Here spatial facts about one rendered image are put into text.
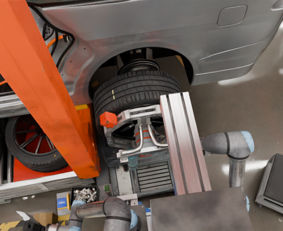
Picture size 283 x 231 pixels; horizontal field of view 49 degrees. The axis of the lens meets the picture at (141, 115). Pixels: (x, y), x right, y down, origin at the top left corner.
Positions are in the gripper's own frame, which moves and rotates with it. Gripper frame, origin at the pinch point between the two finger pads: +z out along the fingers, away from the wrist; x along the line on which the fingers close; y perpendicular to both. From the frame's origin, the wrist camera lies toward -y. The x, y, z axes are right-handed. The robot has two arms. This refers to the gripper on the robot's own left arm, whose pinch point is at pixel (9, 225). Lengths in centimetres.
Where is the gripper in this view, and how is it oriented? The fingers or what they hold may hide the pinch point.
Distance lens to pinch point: 180.4
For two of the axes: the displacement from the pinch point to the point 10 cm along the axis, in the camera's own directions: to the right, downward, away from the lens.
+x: 1.2, -8.1, 5.7
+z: -9.9, -0.9, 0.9
